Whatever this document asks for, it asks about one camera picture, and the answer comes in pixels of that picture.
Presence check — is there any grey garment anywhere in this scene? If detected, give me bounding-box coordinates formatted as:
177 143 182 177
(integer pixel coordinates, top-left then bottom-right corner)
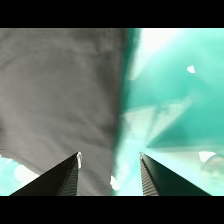
0 27 134 197

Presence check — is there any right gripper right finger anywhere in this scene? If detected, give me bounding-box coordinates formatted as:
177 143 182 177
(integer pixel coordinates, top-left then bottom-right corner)
138 152 212 197

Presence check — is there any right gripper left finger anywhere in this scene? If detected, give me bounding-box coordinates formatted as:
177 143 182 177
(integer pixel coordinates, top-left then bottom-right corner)
9 151 83 197

